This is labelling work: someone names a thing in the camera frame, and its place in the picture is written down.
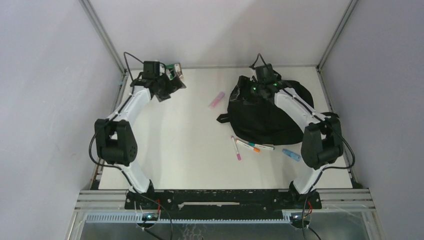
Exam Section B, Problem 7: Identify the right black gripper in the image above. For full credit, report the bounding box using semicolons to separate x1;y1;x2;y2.
231;74;265;105

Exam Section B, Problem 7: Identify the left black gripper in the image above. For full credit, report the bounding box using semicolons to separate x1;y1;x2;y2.
154;67;185;102

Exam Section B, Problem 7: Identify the green cover book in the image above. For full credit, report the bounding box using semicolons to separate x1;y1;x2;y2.
166;63;184;80

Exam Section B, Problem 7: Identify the black student backpack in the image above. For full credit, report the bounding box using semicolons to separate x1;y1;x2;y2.
216;75;339;147

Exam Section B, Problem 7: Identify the blue correction tape dispenser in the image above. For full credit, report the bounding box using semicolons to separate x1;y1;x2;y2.
282;148;302;162

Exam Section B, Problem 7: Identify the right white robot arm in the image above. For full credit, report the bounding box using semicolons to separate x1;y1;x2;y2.
250;63;344;208

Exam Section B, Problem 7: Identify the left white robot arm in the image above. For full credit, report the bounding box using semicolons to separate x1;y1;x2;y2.
89;61;186;209

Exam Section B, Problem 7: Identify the teal capped marker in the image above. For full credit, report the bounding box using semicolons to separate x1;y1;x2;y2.
247;142;275;150

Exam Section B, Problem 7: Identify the orange capped marker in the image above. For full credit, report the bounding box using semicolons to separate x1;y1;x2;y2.
236;139;261;153

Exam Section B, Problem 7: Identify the pink capped marker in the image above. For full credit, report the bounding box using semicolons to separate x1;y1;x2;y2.
231;135;242;161

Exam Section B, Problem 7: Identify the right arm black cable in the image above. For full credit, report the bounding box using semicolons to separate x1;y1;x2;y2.
249;52;356;200

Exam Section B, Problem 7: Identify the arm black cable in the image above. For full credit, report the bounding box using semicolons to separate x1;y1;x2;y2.
249;52;356;200
88;51;167;193

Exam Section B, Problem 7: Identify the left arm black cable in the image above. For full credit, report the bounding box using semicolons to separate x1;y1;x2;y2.
88;51;167;193

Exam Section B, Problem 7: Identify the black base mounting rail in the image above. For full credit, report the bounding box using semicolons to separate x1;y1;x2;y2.
124;189;322;219

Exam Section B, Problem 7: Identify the white slotted cable duct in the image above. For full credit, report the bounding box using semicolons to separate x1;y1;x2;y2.
85;212;293;224

